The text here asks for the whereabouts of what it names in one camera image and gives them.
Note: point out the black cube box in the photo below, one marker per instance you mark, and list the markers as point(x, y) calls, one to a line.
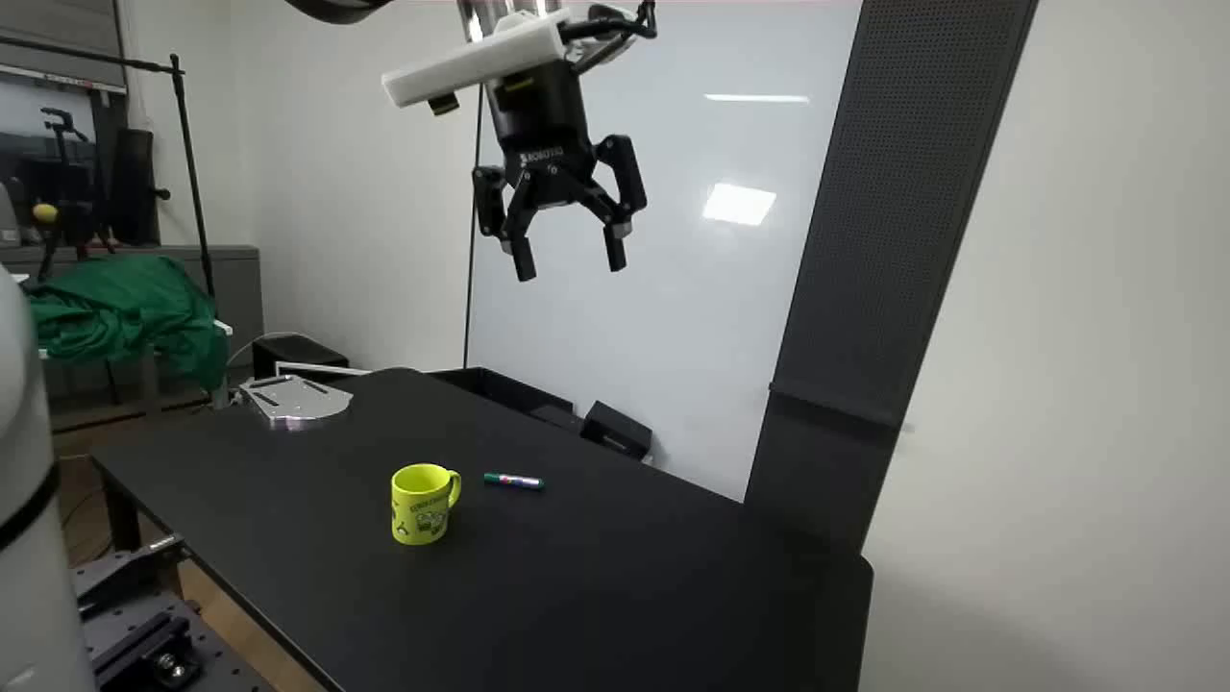
point(297, 354)

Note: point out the flat black box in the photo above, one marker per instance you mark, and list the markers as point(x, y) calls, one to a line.
point(504, 395)

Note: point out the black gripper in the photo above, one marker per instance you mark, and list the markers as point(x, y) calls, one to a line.
point(540, 111)

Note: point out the black tripod with yellow knob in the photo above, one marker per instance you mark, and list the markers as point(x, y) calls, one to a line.
point(53, 194)

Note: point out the black perforated breadboard table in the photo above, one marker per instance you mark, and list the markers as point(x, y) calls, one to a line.
point(141, 628)

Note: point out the yellow mug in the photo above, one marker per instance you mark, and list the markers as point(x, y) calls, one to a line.
point(419, 507)

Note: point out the black light stand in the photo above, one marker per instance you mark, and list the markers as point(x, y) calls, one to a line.
point(192, 180)

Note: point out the large whiteboard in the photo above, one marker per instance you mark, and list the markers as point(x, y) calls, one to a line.
point(715, 322)

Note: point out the small black box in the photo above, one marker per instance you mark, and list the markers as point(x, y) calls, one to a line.
point(615, 432)

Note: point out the green marker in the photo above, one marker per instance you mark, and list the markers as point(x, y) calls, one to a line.
point(516, 481)

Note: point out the green cloth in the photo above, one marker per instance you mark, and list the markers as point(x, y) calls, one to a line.
point(120, 312)

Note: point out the dark grey wall pillar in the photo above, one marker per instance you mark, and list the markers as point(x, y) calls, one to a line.
point(870, 255)

